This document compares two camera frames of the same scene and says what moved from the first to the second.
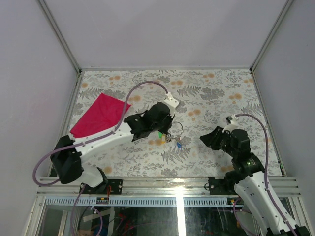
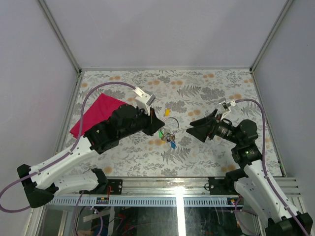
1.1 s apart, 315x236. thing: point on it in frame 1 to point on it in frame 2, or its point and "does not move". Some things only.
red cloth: [106, 112] does not move
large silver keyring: [182, 130] to [169, 117]
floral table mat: [206, 98] does not move
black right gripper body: [220, 140] to [214, 131]
